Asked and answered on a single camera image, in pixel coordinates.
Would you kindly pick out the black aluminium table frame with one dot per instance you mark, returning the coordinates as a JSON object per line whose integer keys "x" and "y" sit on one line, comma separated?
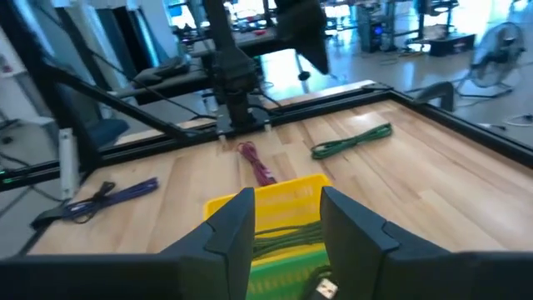
{"x": 325, "y": 110}

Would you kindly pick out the grey floor fan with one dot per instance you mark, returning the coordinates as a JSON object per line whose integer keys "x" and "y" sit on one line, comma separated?
{"x": 495, "y": 54}

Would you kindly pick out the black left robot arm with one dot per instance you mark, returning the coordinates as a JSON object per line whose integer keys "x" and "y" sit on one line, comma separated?
{"x": 233, "y": 71}

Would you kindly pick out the black frame foot bracket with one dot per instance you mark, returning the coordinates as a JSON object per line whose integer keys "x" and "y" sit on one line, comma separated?
{"x": 437, "y": 89}

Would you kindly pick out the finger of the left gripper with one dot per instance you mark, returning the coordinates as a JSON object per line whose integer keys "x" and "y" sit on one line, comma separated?
{"x": 318, "y": 54}

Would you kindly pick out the blue-grey office chair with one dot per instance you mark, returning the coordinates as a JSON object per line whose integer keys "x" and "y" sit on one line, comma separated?
{"x": 108, "y": 131}

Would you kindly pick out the black low platform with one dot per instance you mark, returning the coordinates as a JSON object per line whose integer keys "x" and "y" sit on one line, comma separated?
{"x": 451, "y": 43}

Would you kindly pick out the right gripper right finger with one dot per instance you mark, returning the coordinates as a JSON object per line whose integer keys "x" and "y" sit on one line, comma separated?
{"x": 358, "y": 258}

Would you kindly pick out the yellow plastic slotted basket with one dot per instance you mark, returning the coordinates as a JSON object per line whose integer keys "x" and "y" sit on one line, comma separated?
{"x": 287, "y": 200}

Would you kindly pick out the green plastic slotted basket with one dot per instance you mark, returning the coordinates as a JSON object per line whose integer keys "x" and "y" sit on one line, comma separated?
{"x": 279, "y": 279}

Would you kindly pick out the black computer tower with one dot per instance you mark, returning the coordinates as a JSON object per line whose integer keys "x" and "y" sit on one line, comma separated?
{"x": 377, "y": 29}

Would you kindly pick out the silver aluminium extrusion post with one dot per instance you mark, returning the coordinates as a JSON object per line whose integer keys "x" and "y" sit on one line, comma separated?
{"x": 68, "y": 166}

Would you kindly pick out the black neighbouring workbench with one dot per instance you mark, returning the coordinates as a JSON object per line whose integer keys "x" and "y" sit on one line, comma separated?
{"x": 175, "y": 81}

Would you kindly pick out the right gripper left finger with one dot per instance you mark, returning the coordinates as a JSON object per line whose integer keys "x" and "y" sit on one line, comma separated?
{"x": 225, "y": 250}

